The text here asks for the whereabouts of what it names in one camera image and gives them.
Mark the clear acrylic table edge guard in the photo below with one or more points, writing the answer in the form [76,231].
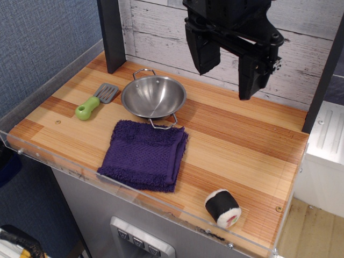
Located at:
[258,170]

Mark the white grooved side unit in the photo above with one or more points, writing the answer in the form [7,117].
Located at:
[320,180]

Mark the folded purple towel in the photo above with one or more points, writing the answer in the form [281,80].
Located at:
[143,157]

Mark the stainless steel bowl with handles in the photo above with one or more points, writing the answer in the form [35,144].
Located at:
[154,97]

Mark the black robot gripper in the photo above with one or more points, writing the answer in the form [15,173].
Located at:
[240,27]

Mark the green handled grey spatula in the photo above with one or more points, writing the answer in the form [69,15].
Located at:
[104,94]

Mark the plush sushi roll toy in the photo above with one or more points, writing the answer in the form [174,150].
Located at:
[223,208]

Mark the yellow black object bottom left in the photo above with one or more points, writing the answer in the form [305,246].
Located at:
[16,243]

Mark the dark right vertical post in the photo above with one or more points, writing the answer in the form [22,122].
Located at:
[325,79]

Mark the grey toy dispenser panel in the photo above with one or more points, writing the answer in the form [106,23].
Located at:
[146,245]

